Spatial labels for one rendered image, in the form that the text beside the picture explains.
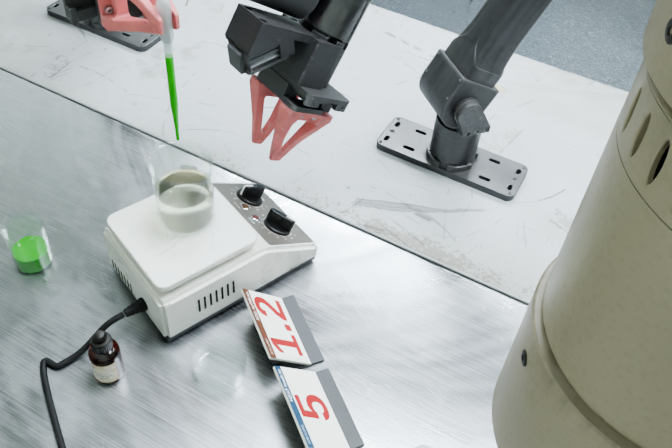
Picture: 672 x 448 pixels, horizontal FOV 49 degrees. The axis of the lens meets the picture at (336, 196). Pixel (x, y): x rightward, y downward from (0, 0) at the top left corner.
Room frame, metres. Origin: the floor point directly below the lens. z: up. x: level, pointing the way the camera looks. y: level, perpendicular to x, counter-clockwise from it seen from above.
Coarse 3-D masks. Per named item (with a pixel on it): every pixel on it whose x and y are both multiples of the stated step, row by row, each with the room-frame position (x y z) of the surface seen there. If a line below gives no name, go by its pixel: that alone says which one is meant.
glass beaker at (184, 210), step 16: (176, 144) 0.55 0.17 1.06; (192, 144) 0.55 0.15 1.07; (160, 160) 0.54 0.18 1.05; (176, 160) 0.55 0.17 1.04; (192, 160) 0.55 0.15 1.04; (208, 160) 0.54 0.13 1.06; (160, 176) 0.54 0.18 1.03; (208, 176) 0.52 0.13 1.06; (160, 192) 0.50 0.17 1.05; (176, 192) 0.50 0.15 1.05; (192, 192) 0.50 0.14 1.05; (208, 192) 0.51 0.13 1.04; (160, 208) 0.50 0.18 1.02; (176, 208) 0.50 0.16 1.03; (192, 208) 0.50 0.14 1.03; (208, 208) 0.51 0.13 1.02; (160, 224) 0.51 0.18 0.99; (176, 224) 0.50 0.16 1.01; (192, 224) 0.50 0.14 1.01; (208, 224) 0.51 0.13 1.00
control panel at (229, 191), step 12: (228, 192) 0.59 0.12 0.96; (264, 192) 0.63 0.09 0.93; (240, 204) 0.58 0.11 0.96; (264, 204) 0.60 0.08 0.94; (276, 204) 0.61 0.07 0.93; (264, 216) 0.57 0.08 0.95; (264, 228) 0.55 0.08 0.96; (300, 228) 0.58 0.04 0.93; (276, 240) 0.53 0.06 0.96; (288, 240) 0.54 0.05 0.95; (300, 240) 0.55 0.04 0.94; (312, 240) 0.56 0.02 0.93
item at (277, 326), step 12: (264, 300) 0.47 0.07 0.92; (276, 300) 0.48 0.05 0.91; (264, 312) 0.45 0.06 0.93; (276, 312) 0.46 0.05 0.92; (264, 324) 0.43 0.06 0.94; (276, 324) 0.44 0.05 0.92; (288, 324) 0.45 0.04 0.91; (276, 336) 0.43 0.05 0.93; (288, 336) 0.44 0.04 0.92; (276, 348) 0.41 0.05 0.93; (288, 348) 0.42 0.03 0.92; (300, 348) 0.43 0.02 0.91
